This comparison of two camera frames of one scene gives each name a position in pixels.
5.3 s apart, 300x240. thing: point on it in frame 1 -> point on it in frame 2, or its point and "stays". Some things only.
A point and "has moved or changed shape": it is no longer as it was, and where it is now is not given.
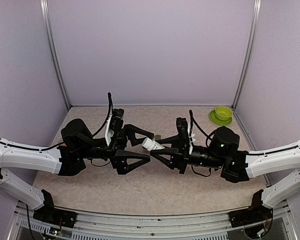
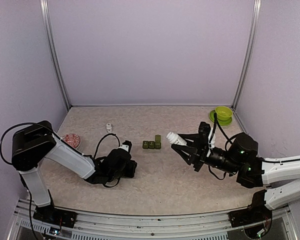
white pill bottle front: [148, 143] has moved or changed shape
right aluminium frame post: [257, 7] stays
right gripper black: [178, 160] -> [199, 158]
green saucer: [212, 117] stays
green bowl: [223, 113] stays
